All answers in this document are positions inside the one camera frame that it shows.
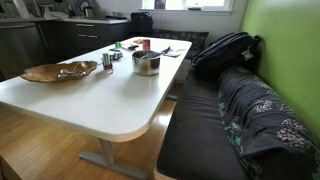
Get silver metal pot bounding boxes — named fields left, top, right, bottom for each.
left=131, top=49, right=162, bottom=77

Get silver metal utensil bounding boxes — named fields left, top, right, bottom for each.
left=141, top=46, right=172, bottom=60

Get grey calculator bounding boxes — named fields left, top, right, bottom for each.
left=109, top=50, right=124, bottom=62

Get black bag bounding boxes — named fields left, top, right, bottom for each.
left=130, top=11, right=155, bottom=34

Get black bench seat cushion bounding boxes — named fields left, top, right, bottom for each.
left=156, top=71, right=249, bottom=180

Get wooden leaf-shaped bowl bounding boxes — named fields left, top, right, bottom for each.
left=20, top=60, right=99, bottom=84

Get red soda can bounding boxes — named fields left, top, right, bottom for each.
left=142, top=38, right=152, bottom=52

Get dark kitchen cabinet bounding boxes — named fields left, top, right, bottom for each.
left=36, top=19, right=133, bottom=63

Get grey table leg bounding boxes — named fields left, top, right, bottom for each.
left=78, top=138, right=149, bottom=180

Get dark floral blanket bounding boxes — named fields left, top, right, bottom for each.
left=217, top=65, right=320, bottom=180

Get silver measuring spoons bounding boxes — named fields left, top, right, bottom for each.
left=57, top=68, right=86, bottom=80

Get dark floral pillow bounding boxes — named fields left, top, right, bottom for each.
left=151, top=29, right=210, bottom=60

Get grey dishwasher front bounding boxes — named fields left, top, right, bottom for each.
left=0, top=22, right=48, bottom=81

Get black backpack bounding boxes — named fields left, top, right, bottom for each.
left=190, top=31, right=263, bottom=81

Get silver cylindrical object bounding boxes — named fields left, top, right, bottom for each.
left=101, top=52, right=112, bottom=67

